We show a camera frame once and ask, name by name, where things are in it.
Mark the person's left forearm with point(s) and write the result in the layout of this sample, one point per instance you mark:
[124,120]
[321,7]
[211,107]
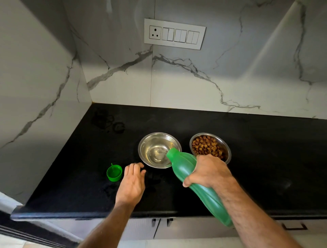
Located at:
[109,227]

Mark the person's left middle finger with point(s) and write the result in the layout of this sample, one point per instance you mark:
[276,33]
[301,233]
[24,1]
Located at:
[137,168]

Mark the person's right hand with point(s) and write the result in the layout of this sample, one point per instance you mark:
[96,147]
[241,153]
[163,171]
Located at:
[212,171]

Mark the person's left hand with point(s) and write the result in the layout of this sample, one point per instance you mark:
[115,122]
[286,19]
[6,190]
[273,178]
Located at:
[130,186]

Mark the person's right forearm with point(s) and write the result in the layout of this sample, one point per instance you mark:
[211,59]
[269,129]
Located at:
[253,219]

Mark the person's left thumb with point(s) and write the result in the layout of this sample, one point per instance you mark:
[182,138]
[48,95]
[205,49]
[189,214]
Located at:
[143,174]

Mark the steel bowl with kibble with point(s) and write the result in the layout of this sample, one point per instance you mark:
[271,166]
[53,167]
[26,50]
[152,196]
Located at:
[226,150]

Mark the green bottle cap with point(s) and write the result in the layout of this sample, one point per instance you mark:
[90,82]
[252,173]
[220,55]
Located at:
[114,173]

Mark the grey base cabinet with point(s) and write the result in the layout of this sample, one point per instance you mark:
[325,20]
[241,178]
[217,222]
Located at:
[194,228]

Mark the person's right thumb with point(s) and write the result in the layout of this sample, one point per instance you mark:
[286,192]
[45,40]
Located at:
[189,181]

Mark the white wall switch board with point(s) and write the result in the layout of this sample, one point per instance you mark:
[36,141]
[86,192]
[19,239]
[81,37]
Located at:
[175,34]

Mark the person's left little finger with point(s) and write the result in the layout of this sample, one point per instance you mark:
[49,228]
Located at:
[126,171]

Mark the pile of brown kibble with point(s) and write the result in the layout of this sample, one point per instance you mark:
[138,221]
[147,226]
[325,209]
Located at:
[205,147]

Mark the empty steel bowl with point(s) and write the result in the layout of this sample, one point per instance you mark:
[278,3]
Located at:
[155,150]

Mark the green plastic bottle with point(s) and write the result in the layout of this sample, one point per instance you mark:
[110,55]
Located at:
[182,166]

